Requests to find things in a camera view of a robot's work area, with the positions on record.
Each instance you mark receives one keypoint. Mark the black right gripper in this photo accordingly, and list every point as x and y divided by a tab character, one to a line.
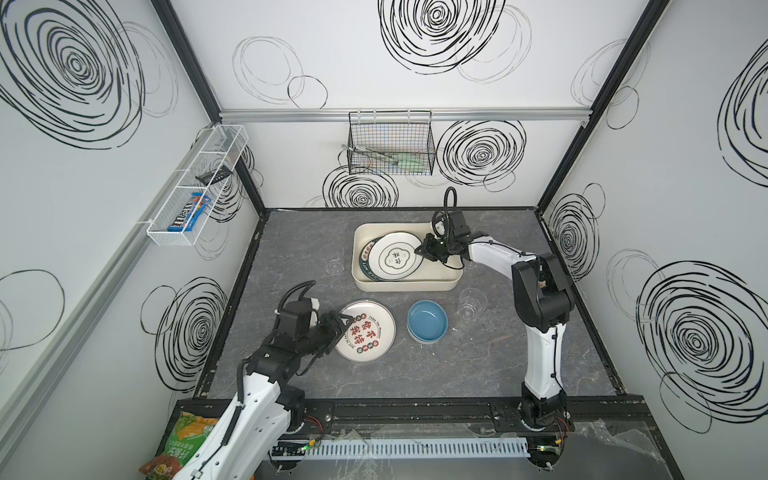
435	247

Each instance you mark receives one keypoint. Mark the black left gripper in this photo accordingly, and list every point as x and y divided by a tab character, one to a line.
330	330

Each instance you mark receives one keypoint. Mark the cream plate green motif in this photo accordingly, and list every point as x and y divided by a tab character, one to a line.
393	257

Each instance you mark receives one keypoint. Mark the green rim plate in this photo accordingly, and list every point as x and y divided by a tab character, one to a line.
364	261

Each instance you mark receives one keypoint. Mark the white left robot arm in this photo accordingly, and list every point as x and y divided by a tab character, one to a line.
266	405

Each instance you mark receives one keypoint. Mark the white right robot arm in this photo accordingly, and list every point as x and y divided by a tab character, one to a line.
543	300

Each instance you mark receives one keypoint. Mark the cream plastic bin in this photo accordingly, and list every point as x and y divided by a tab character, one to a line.
431	275

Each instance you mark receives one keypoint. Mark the clear plastic cup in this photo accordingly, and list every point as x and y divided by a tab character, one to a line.
472	303
334	263

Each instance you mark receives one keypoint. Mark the blue bowl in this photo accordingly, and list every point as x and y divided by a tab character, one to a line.
427	322

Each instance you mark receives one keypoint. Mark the green item in basket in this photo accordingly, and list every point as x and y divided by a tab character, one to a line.
414	163

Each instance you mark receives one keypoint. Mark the metal tongs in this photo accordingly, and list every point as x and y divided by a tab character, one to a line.
371	154

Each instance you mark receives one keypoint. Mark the green snack bag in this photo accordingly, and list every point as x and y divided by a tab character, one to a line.
187	436

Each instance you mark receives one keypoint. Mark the blue candy packet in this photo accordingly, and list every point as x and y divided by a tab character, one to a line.
186	219

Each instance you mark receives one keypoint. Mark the black remote control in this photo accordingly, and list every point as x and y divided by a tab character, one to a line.
214	176

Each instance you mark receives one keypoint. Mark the black wire basket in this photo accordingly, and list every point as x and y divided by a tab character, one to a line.
390	132

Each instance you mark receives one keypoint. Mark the clear wall shelf basket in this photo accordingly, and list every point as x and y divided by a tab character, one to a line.
220	144

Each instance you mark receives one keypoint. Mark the white slotted cable duct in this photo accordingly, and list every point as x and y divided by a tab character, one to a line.
401	449

